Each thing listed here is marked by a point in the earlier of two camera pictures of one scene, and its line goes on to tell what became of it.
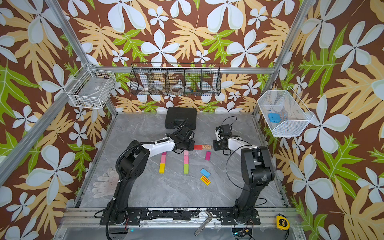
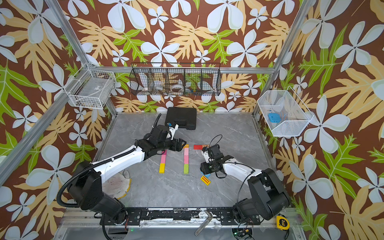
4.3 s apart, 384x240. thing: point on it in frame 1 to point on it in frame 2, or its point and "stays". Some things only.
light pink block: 163,159 stays
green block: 186,168 stays
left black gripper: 192,146 to 179,146
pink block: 186,159 stays
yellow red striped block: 205,180 stays
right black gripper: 215,145 to 204,169
